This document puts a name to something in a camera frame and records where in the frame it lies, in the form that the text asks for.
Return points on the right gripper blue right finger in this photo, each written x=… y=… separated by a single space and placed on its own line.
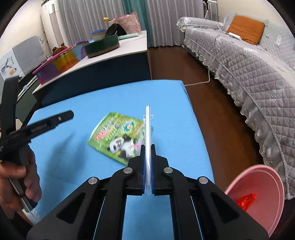
x=153 y=162

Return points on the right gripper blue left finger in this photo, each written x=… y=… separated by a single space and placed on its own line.
x=142 y=156

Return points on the green panda snack packet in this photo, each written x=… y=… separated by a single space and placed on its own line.
x=118 y=136

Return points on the clear plastic lid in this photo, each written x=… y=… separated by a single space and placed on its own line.
x=148 y=158

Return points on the red plastic bag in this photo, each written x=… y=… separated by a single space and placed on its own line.
x=246 y=201

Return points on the pink trash bin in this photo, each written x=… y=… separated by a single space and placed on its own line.
x=266 y=184

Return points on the person's left hand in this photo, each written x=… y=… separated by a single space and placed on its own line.
x=17 y=182

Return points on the blue patterned table cloth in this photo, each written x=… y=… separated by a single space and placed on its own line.
x=65 y=160

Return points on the white tv cabinet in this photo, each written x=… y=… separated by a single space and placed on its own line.
x=26 y=100

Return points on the covered television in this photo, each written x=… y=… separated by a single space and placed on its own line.
x=21 y=60

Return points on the white coffee table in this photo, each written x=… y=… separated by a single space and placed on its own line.
x=126 y=64

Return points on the colourful rectangular tin box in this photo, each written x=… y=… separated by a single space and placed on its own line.
x=61 y=62

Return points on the brown teapot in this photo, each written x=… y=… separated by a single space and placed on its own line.
x=57 y=50

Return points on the dark green round tin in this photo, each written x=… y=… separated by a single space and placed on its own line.
x=102 y=46

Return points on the white standing air conditioner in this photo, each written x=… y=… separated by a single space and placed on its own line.
x=50 y=24

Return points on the stacked coloured bowls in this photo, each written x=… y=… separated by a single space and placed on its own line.
x=98 y=34

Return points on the black hat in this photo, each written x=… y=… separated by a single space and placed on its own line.
x=115 y=29

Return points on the grey curtain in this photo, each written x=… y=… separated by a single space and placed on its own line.
x=80 y=18

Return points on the grey quilted sofa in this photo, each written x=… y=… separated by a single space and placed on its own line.
x=259 y=78

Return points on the teal curtain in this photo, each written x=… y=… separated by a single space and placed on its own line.
x=140 y=7

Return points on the orange cushion far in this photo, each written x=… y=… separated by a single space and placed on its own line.
x=248 y=29

